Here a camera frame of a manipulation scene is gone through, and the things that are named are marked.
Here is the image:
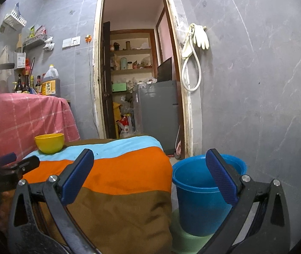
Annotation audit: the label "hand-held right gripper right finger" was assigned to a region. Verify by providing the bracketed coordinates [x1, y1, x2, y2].
[201, 149, 291, 254]

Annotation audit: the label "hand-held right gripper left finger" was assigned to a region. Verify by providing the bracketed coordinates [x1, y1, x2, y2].
[7, 149, 100, 254]

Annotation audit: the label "blue plastic bucket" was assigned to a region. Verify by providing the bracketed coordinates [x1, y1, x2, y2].
[172, 155, 247, 237]

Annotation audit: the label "yellow bowl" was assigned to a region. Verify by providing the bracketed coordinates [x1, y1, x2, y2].
[35, 133, 65, 154]

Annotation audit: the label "orange blue brown striped blanket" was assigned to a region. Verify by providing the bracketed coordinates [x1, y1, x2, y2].
[21, 135, 173, 254]

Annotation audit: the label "pink checked cloth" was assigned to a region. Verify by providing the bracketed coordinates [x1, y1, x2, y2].
[0, 91, 80, 162]

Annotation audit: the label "red white sack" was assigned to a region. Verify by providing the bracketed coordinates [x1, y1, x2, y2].
[117, 115, 133, 138]

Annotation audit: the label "dark sauce bottle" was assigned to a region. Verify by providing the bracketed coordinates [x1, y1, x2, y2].
[23, 70, 32, 94]

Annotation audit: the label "cooking oil jug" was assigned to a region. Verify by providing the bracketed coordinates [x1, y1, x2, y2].
[41, 64, 61, 97]

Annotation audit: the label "grey fridge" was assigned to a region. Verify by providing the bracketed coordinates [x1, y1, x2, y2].
[132, 80, 180, 154]

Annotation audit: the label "dark wooden door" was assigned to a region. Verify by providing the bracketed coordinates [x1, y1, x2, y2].
[101, 21, 116, 139]

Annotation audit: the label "hanging beige towel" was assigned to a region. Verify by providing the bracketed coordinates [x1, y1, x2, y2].
[0, 46, 13, 78]

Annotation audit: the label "black monitor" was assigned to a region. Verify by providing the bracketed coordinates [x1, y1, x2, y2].
[157, 57, 172, 82]

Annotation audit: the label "crumpled white plastic bag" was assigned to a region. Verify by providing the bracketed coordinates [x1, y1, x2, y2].
[43, 36, 55, 51]

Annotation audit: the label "wooden shelf unit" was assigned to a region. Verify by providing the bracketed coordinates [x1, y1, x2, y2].
[110, 29, 157, 76]

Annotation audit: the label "white rubber gloves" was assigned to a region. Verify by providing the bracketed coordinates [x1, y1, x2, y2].
[193, 24, 209, 50]

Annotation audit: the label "metal wall rack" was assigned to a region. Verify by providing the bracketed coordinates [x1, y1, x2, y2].
[23, 34, 47, 50]

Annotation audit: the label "white wall switch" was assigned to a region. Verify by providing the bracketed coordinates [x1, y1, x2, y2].
[62, 36, 81, 48]

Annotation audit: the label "white wire basket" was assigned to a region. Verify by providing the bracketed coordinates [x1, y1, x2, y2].
[3, 10, 27, 29]

